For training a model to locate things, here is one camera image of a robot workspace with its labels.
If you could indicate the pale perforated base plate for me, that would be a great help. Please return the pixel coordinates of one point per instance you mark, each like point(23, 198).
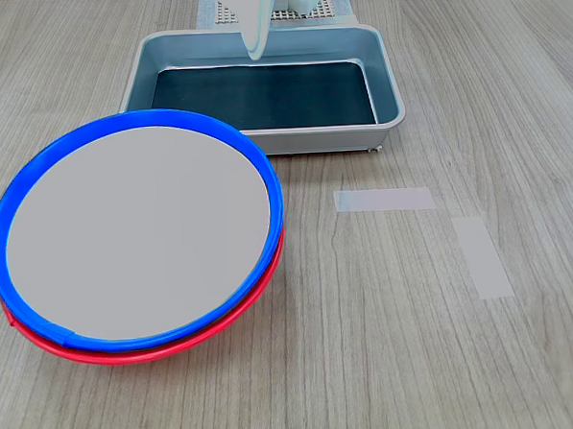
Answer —
point(328, 5)

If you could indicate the white plate red rim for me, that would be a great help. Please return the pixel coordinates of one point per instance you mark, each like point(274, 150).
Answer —
point(130, 358)

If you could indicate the translucent tape strip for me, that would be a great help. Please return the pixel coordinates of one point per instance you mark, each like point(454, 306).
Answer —
point(483, 257)
point(386, 200)

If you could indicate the white plate blue rim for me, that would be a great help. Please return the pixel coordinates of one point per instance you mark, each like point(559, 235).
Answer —
point(138, 232)

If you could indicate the steel tray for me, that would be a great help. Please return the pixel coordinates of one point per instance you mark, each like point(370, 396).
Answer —
point(311, 138)

